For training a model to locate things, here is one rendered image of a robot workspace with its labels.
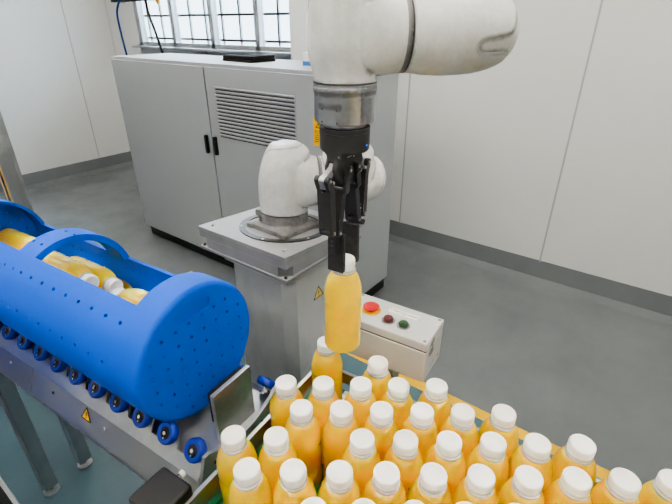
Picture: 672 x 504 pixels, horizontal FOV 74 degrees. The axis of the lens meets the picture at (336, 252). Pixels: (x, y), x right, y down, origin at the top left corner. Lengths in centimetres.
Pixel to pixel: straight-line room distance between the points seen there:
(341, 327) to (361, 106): 37
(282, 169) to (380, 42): 78
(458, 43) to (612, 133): 258
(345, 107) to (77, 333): 64
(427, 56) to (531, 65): 260
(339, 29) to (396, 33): 7
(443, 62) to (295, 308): 96
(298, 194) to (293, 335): 46
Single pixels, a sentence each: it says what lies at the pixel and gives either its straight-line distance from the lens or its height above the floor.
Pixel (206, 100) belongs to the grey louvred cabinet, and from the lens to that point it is 307.
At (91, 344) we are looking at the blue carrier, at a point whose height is 114.
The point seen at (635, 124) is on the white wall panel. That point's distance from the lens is 316.
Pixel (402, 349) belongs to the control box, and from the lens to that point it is 94.
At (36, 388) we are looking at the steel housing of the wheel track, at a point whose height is 86.
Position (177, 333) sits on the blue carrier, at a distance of 86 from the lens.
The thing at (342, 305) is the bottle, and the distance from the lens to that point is 76.
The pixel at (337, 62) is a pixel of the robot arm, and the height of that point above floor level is 162.
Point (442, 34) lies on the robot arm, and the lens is 64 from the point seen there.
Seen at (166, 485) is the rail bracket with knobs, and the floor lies 100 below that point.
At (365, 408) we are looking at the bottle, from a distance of 85.
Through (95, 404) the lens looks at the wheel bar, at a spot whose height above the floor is 92.
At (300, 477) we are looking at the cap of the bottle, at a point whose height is 108.
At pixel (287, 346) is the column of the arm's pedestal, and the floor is 71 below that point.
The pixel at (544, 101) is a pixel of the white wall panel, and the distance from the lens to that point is 322.
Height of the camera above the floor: 166
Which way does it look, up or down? 27 degrees down
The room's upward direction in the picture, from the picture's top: straight up
